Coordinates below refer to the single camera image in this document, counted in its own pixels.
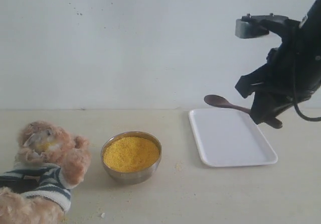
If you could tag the dark wooden spoon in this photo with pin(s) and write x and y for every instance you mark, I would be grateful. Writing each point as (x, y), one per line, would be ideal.
(221, 102)

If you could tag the yellow millet grain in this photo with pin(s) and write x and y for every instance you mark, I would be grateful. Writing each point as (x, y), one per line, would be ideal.
(131, 154)

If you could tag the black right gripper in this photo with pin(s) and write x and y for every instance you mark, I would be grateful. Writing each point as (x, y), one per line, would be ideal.
(292, 70)

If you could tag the brown teddy bear striped sweater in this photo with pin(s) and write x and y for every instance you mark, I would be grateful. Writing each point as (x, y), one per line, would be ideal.
(60, 158)

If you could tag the white plastic tray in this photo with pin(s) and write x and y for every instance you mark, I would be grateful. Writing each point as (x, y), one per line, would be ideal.
(229, 138)

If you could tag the steel bowl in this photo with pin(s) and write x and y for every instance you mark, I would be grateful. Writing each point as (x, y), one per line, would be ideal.
(133, 177)

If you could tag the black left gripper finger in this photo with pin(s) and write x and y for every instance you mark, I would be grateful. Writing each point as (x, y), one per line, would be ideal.
(24, 183)

